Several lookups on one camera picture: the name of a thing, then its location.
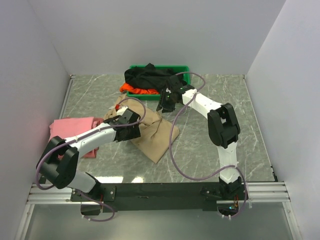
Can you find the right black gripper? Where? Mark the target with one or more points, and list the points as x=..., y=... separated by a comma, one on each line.
x=166, y=108

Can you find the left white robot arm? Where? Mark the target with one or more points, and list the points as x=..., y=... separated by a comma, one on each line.
x=59, y=161

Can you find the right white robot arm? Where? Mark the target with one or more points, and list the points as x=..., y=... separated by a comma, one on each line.
x=223, y=129

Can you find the beige t shirt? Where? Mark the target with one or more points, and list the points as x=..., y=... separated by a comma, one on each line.
x=155, y=132

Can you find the light pink folded t shirt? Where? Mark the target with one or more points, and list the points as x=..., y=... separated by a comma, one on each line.
x=69, y=127

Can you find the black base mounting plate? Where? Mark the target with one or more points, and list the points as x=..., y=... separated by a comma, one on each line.
x=161, y=196

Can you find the black t shirt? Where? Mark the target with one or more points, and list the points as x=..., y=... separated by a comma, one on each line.
x=149, y=76

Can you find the orange t shirt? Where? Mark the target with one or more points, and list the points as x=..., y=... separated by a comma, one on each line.
x=137, y=91

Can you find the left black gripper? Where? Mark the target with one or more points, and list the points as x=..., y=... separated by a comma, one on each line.
x=134, y=133

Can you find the aluminium rail frame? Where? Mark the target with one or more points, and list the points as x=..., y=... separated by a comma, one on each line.
x=49, y=215

